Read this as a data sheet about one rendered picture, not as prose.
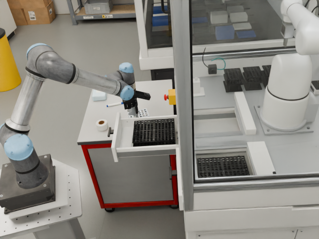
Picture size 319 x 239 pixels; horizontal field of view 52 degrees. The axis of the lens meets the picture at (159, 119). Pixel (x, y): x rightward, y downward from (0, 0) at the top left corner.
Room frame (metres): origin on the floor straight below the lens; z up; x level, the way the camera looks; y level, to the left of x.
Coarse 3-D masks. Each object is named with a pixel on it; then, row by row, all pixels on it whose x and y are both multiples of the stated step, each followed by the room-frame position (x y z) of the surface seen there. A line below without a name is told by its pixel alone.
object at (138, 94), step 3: (135, 93) 1.56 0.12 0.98; (138, 93) 1.57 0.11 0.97; (141, 93) 1.59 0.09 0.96; (144, 93) 1.60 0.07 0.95; (147, 93) 1.60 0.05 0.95; (135, 96) 1.56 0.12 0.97; (138, 96) 1.56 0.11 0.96; (141, 96) 1.57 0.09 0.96; (144, 96) 1.57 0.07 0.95; (147, 96) 1.57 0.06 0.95; (150, 96) 1.59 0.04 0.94; (144, 99) 1.57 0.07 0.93; (147, 99) 1.57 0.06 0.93
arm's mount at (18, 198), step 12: (48, 156) 1.24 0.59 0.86; (12, 168) 1.18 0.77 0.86; (48, 168) 1.16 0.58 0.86; (0, 180) 1.11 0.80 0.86; (12, 180) 1.10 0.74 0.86; (48, 180) 1.08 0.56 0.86; (0, 192) 1.04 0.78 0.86; (12, 192) 1.03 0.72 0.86; (24, 192) 1.02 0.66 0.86; (36, 192) 1.02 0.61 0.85; (48, 192) 1.03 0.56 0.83; (0, 204) 0.99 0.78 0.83; (12, 204) 1.00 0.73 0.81; (24, 204) 1.01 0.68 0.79; (36, 204) 1.01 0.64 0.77
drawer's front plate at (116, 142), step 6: (120, 114) 1.47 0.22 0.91; (120, 120) 1.44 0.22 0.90; (120, 126) 1.41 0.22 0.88; (114, 132) 1.30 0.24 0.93; (120, 132) 1.38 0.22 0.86; (114, 138) 1.26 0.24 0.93; (120, 138) 1.35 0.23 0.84; (114, 144) 1.21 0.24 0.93; (114, 150) 1.19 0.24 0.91; (114, 156) 1.19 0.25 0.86
